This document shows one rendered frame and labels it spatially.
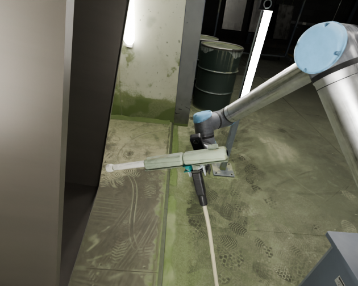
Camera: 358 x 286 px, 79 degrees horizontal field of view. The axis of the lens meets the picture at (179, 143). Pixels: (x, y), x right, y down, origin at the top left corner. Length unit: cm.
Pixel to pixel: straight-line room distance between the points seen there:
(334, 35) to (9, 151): 67
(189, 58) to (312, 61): 191
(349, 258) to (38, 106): 100
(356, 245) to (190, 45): 206
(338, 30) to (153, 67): 206
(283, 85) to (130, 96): 202
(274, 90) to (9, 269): 92
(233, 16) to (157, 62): 505
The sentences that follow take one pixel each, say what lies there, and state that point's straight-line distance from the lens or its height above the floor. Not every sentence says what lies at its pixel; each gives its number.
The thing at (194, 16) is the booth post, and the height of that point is 121.
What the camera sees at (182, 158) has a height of 86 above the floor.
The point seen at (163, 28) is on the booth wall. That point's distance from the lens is 244.
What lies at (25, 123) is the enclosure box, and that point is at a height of 117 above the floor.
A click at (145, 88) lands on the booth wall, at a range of 259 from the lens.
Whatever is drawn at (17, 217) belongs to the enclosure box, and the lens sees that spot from 47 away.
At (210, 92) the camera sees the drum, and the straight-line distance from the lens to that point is 312.
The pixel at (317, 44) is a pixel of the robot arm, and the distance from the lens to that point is 67.
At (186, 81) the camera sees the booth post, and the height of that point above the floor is 57.
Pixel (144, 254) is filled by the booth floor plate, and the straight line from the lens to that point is 147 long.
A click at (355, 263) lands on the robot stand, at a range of 103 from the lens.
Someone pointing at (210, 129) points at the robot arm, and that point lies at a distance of 103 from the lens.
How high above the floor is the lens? 132
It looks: 33 degrees down
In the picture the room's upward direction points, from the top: 7 degrees clockwise
